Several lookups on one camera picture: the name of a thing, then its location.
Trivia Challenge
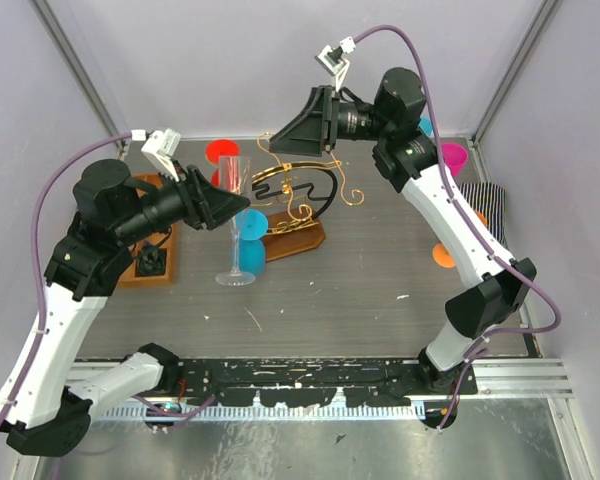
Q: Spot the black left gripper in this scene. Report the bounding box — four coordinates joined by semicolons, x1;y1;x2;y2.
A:
116;158;251;245

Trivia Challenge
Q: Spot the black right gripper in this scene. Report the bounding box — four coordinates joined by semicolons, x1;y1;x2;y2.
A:
267;86;390;158

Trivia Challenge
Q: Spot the clear wine glass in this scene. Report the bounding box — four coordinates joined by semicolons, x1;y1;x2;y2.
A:
216;156;255;287

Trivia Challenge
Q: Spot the wooden compartment tray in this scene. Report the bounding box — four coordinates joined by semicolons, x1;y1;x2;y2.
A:
114;172;181;290

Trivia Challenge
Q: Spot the gold wire wine glass rack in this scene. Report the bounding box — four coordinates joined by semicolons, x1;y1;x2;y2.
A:
252;131;365;263

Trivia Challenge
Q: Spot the red wine glass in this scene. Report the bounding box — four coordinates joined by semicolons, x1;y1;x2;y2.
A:
205;139;241;187

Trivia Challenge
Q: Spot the light blue wine glass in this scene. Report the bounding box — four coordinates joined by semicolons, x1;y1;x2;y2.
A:
419;117;433;137

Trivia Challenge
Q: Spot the magenta wine glass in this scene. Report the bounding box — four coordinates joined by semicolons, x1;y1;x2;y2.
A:
442;142;469;177

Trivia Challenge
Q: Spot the orange wine glass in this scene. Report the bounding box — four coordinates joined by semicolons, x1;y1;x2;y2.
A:
432;210;488;269

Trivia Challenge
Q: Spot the striped cloth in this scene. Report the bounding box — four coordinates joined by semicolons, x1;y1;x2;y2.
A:
459;182;506;245

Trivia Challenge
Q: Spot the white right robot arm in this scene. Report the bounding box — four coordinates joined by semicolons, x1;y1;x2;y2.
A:
269;67;537;394

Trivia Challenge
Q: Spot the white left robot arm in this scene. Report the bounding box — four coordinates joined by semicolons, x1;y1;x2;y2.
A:
0;159;250;457

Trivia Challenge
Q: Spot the blue wine glass front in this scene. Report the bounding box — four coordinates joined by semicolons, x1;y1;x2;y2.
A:
237;209;269;276

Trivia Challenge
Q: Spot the black coiled item in tray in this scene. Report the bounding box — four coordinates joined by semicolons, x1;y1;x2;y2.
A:
135;242;167;277

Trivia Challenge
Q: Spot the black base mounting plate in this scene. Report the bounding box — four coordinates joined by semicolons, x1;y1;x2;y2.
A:
139;358;461;408

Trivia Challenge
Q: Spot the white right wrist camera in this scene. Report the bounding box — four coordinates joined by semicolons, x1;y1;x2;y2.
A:
315;36;356;92

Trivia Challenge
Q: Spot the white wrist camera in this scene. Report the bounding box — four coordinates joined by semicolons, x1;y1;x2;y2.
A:
315;36;356;92
141;128;181;182

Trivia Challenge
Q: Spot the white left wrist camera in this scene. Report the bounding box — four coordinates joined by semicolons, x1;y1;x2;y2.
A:
141;128;181;182

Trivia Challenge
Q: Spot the aluminium frame rail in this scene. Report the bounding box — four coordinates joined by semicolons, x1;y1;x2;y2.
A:
60;353;572;428

